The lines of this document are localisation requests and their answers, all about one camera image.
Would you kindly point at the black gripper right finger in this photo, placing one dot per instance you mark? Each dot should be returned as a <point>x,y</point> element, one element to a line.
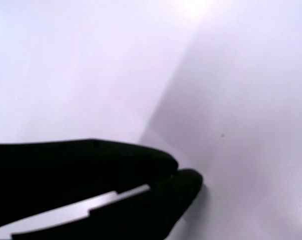
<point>153,207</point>

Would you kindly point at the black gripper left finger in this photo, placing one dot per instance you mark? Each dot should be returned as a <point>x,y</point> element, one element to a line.
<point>65,170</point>

